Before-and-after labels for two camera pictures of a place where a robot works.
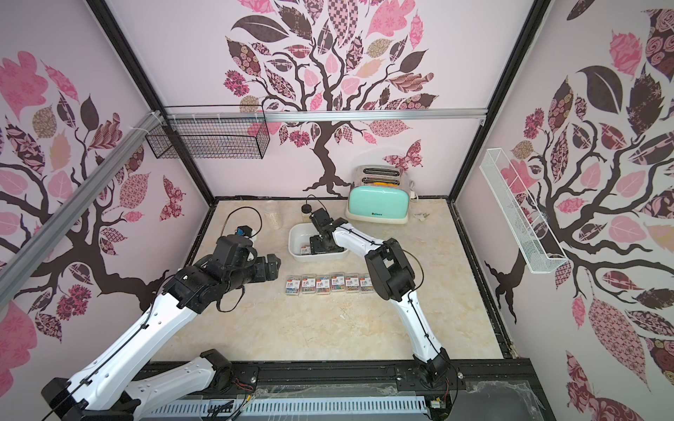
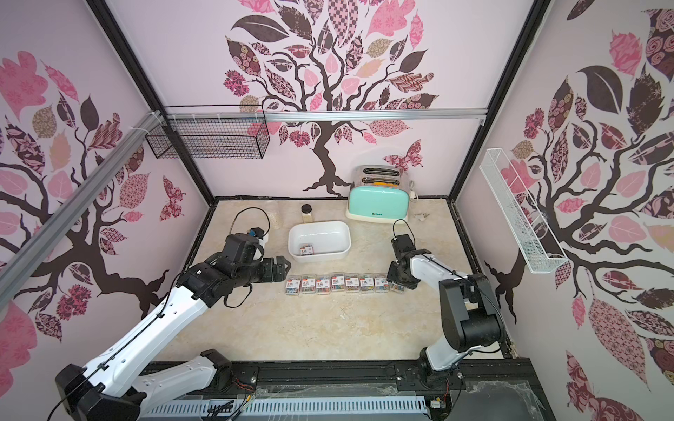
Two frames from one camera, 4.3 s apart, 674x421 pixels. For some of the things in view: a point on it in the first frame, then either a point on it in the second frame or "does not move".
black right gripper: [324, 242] -> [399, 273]
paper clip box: [309, 283] does not move
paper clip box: [292, 285] does not move
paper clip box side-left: [323, 284] does not move
